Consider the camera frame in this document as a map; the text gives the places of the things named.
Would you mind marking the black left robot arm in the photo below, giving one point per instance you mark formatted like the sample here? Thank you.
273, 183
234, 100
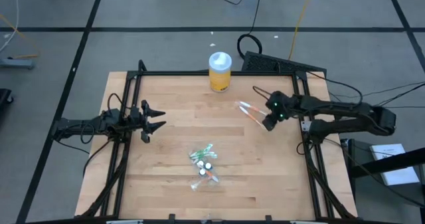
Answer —
73, 126

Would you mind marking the clear plastic bag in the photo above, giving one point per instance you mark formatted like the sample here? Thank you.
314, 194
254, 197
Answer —
210, 184

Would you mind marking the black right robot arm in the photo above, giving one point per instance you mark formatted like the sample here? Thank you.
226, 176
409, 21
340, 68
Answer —
338, 109

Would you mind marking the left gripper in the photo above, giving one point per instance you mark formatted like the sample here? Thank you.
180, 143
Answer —
137, 119

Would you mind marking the black metal beam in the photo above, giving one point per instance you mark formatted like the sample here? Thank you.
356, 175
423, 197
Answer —
391, 162

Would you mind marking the small blue toothpaste tube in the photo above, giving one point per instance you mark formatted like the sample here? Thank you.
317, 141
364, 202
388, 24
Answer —
202, 171
200, 164

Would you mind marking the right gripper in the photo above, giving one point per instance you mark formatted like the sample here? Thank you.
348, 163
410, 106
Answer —
280, 109

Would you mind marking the black floor box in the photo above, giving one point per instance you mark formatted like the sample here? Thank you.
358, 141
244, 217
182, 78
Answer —
357, 146

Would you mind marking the yellow canister with white lid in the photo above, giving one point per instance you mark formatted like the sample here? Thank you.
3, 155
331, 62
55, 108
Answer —
220, 74

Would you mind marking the black aluminium table frame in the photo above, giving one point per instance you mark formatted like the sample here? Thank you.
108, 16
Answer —
259, 73

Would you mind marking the grey metal foot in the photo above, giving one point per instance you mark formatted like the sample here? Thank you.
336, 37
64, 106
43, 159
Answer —
16, 64

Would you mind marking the white booklet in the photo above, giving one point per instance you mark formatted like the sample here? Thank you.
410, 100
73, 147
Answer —
398, 177

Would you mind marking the black perforated computer case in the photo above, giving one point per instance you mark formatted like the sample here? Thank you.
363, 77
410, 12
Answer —
265, 62

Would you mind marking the black caster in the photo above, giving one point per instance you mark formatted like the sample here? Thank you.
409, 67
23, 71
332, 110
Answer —
4, 96

